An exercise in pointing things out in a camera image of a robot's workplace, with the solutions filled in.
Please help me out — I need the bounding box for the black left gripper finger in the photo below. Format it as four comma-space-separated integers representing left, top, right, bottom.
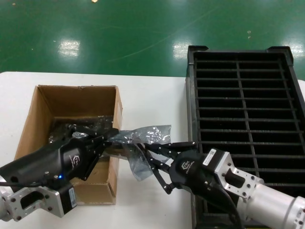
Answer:
81, 135, 114, 181
64, 123, 120, 141

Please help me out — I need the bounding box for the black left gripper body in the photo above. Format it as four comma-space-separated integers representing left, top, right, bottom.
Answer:
0, 137, 93, 218

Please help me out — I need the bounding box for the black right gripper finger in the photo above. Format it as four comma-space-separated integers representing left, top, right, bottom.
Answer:
138, 143, 179, 196
142, 140, 198, 163

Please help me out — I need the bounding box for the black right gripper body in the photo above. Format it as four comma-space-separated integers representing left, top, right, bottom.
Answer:
169, 148, 239, 215

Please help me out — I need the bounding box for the grey antistatic bag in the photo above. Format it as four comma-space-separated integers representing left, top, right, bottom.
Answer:
49, 114, 114, 159
104, 123, 173, 184

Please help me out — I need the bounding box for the brown cardboard box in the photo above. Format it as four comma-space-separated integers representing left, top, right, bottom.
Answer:
14, 83, 123, 206

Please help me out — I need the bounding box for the black slotted plastic container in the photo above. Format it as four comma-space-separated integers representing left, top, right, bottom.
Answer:
185, 44, 305, 229

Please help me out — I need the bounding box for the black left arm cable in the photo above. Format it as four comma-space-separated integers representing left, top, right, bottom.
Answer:
0, 180, 46, 188

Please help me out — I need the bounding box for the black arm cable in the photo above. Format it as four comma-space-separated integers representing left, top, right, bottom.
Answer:
0, 180, 46, 188
209, 182, 244, 229

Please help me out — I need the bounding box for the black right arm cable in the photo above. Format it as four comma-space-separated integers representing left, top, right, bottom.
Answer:
209, 182, 244, 229

